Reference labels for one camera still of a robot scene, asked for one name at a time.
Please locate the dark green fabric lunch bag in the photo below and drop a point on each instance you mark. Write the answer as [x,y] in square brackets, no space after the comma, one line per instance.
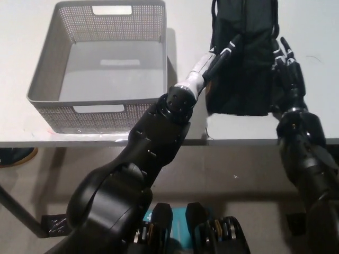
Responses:
[246,79]

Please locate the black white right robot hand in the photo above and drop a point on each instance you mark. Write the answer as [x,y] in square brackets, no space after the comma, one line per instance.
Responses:
[291,79]

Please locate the clear tape strip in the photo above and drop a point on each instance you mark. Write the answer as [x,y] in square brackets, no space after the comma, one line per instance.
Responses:
[106,136]

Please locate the black metal table leg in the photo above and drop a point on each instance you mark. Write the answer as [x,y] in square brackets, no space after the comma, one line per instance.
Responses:
[18,209]

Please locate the short dark thread piece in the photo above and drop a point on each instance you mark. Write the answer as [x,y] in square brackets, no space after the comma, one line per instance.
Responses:
[209,134]

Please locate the thin curved dark thread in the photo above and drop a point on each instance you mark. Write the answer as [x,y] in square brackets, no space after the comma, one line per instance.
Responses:
[314,57]

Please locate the dark shoe with orange sole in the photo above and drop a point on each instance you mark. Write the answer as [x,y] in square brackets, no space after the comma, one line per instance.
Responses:
[16,157]

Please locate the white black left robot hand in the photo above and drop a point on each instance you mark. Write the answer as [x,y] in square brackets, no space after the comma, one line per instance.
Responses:
[198,71]

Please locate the grey perforated plastic basket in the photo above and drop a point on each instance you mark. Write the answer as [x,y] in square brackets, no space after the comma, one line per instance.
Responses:
[100,119]

